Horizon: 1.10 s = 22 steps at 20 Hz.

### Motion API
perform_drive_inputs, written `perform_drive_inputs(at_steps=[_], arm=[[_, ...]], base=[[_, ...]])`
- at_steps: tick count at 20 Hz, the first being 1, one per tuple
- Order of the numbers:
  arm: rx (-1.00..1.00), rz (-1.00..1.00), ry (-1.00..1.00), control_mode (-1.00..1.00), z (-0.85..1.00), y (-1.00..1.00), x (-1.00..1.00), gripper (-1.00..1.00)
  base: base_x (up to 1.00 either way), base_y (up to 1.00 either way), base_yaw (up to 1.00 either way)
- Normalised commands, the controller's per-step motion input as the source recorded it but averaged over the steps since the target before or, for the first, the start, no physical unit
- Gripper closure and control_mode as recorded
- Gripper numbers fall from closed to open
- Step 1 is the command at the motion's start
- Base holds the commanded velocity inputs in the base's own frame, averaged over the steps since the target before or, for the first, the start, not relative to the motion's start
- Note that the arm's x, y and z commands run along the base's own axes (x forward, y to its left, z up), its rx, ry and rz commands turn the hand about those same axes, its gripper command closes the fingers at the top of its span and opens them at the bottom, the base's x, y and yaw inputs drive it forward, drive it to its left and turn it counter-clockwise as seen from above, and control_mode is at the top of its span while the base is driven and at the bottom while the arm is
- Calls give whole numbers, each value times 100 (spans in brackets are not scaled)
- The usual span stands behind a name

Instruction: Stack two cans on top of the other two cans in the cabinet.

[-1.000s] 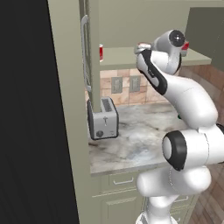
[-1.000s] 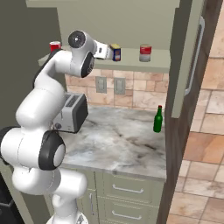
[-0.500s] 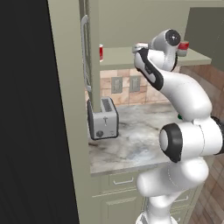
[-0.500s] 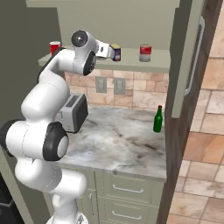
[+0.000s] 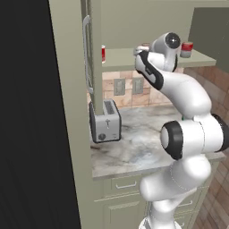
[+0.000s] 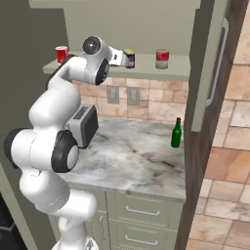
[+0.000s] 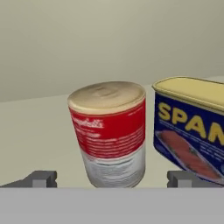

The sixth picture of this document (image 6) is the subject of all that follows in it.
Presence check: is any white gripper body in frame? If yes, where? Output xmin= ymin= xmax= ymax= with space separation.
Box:
xmin=117 ymin=49 xmax=129 ymax=68

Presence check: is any red and white can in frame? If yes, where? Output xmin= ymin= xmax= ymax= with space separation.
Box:
xmin=154 ymin=49 xmax=170 ymax=70

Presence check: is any grey and black toaster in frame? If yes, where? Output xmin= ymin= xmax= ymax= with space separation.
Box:
xmin=64 ymin=104 xmax=100 ymax=149

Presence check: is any green glass bottle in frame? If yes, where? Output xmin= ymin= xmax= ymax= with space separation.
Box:
xmin=170 ymin=116 xmax=184 ymax=149

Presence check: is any dark wood side panel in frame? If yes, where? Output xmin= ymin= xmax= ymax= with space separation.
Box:
xmin=174 ymin=0 xmax=250 ymax=250

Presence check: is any olive base cupboard door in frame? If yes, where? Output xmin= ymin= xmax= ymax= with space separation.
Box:
xmin=85 ymin=189 xmax=111 ymax=250

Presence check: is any olive drawer front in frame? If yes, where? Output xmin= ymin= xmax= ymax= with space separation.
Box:
xmin=108 ymin=219 xmax=180 ymax=250
xmin=113 ymin=190 xmax=185 ymax=229

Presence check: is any black appliance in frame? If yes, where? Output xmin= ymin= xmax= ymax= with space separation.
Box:
xmin=0 ymin=191 xmax=28 ymax=250

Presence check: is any olive wall cabinet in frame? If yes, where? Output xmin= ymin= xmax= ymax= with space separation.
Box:
xmin=28 ymin=0 xmax=203 ymax=83

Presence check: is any grey wall outlet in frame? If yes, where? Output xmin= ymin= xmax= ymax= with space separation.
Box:
xmin=106 ymin=85 xmax=120 ymax=105
xmin=126 ymin=86 xmax=141 ymax=106

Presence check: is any olive cabinet door with handle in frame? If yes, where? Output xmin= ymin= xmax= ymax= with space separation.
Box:
xmin=189 ymin=0 xmax=230 ymax=133

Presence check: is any silver cabinet door handle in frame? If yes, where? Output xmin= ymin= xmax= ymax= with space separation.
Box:
xmin=206 ymin=18 xmax=229 ymax=107

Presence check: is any silver drawer handle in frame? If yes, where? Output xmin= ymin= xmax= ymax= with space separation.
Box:
xmin=124 ymin=234 xmax=159 ymax=246
xmin=125 ymin=204 xmax=161 ymax=217

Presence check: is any silver cupboard door handle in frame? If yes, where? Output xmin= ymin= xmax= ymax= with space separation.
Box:
xmin=99 ymin=215 xmax=106 ymax=241

